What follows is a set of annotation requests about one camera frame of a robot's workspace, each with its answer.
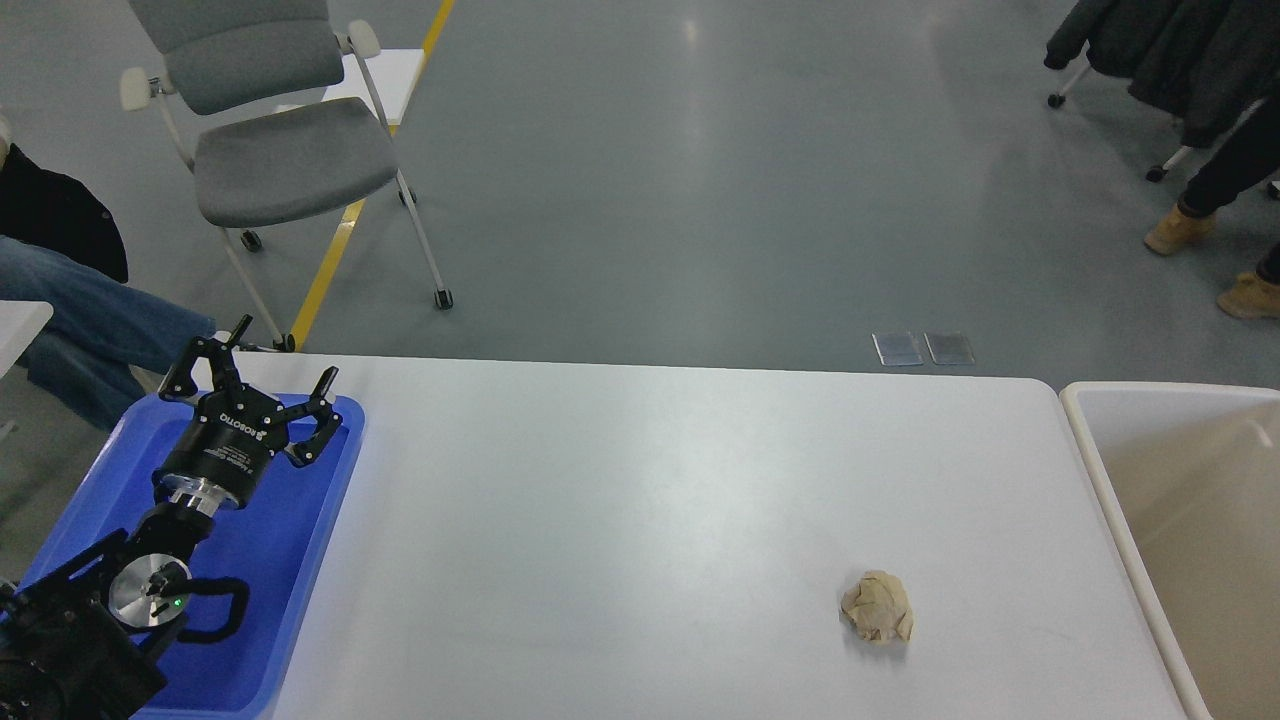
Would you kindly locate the white side table corner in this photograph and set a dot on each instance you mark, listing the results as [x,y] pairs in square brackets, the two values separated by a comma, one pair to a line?
[21,321]

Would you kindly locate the beige plastic bin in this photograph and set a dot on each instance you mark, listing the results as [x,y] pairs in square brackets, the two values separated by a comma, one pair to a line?
[1187,476]

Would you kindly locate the standing person in black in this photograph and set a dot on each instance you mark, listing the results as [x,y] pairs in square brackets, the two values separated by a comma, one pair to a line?
[1248,157]

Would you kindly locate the blue plastic tray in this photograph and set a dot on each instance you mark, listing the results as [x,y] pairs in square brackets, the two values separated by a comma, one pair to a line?
[275,544]

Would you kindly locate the white board on floor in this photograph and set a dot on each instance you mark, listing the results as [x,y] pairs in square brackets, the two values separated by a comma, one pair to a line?
[395,73]

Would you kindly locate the seated person in jeans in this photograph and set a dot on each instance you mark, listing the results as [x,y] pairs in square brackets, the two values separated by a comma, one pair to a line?
[60,245]

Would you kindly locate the crumpled brown paper ball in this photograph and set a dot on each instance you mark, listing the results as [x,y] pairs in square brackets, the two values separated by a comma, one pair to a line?
[879,609]

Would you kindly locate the chair with dark jackets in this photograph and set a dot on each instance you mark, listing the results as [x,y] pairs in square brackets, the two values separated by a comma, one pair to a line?
[1204,63]

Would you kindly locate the left floor outlet plate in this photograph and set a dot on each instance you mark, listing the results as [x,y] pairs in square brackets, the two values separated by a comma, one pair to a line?
[898,349]

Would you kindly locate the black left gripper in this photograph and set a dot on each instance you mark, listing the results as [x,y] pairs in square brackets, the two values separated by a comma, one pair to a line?
[228,445]

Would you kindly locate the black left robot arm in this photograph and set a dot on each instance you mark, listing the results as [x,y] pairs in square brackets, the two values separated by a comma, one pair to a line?
[86,640]

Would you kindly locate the floor outlet plate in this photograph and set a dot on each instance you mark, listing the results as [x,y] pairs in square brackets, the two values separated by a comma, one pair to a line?
[949,348]
[898,349]

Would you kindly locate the right floor outlet plate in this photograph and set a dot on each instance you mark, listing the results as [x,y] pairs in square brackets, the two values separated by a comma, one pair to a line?
[949,348]

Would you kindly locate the grey office chair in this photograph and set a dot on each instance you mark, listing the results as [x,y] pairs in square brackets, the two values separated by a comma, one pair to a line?
[279,167]

